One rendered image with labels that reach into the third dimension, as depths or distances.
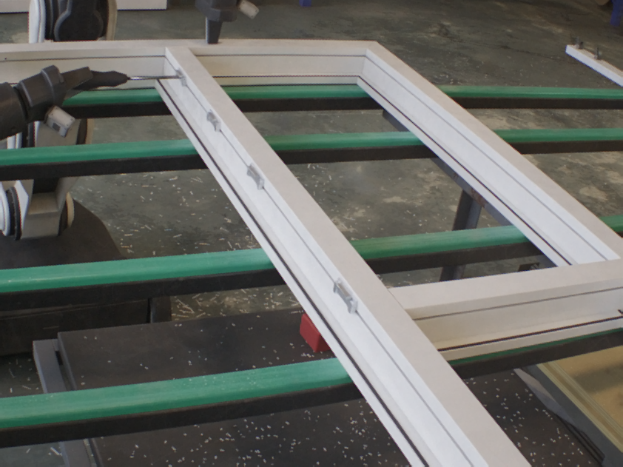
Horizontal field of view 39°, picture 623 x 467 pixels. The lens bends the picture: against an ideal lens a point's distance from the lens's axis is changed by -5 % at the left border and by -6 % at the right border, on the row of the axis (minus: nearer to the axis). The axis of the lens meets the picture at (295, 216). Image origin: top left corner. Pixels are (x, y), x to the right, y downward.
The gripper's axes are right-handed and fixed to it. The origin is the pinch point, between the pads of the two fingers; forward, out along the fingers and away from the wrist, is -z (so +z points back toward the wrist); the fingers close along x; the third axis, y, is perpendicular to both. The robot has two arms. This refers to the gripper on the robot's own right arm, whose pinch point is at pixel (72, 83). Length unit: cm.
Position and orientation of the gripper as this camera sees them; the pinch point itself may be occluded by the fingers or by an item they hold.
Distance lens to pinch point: 156.3
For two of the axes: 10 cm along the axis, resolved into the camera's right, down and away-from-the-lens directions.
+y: -4.8, -8.8, 0.9
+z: -8.0, 3.9, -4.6
